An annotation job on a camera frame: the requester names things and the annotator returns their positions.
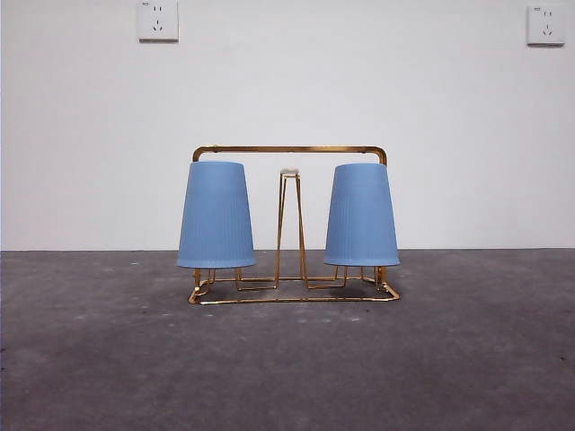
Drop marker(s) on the blue ribbed plastic cup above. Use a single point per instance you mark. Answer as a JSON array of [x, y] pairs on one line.
[[216, 220], [361, 220]]

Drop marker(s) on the white wall socket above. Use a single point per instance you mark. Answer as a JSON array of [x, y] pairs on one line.
[[546, 24], [158, 20]]

